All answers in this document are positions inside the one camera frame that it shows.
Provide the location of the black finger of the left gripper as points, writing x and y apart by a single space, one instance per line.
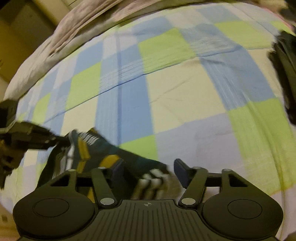
63 141

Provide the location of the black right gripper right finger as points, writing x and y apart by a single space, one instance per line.
194 182

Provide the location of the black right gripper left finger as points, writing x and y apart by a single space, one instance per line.
106 184

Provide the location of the dark striped knit sweater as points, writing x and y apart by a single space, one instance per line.
143 178

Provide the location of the checkered blue green bedsheet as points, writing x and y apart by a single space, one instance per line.
214 131

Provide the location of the grey pink folded blanket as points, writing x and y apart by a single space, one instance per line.
76 34

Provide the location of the black storage bag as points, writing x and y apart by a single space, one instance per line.
282 56

